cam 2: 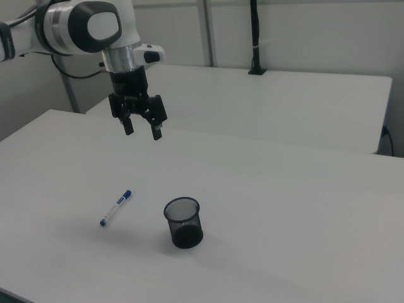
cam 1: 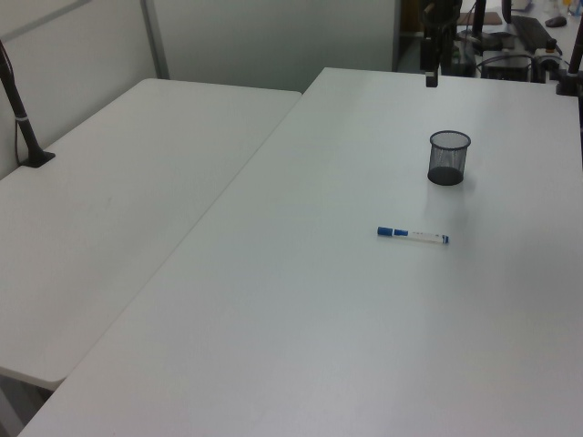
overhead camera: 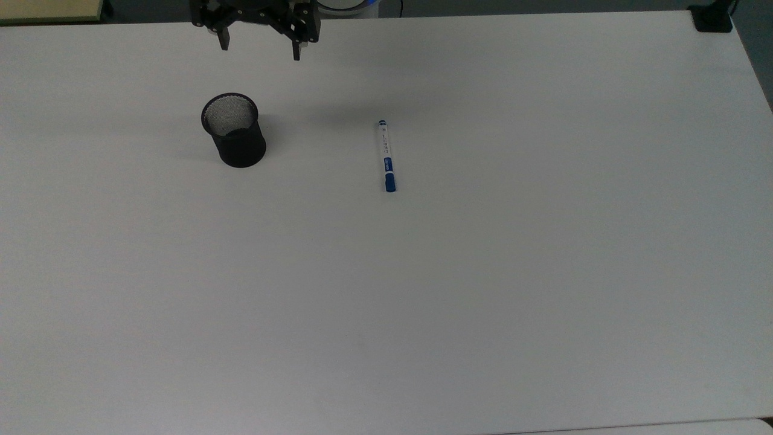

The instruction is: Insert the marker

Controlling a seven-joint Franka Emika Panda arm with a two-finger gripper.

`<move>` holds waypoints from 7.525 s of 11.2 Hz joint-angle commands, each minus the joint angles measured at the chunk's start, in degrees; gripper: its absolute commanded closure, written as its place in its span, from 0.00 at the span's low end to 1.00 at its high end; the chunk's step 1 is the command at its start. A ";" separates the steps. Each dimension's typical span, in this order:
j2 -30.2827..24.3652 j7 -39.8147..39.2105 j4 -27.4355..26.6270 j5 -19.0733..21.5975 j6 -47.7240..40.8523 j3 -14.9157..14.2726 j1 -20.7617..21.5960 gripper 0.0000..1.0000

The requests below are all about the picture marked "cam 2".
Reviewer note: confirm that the grey wall partition post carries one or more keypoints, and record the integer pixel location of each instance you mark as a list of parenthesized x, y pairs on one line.
[(206, 31)]

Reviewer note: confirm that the black mesh pen cup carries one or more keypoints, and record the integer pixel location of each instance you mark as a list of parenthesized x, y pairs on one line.
[(184, 222)]

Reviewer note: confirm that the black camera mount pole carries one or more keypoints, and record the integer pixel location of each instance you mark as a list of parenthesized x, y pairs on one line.
[(255, 38)]

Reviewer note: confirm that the white table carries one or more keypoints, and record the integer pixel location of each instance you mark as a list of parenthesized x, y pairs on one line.
[(268, 104)]

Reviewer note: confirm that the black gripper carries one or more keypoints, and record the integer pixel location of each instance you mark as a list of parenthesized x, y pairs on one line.
[(131, 91)]

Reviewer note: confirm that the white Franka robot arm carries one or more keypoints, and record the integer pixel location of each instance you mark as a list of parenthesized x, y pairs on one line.
[(79, 28)]

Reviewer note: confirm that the white marker with blue cap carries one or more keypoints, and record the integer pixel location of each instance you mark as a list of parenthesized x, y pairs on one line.
[(115, 208)]

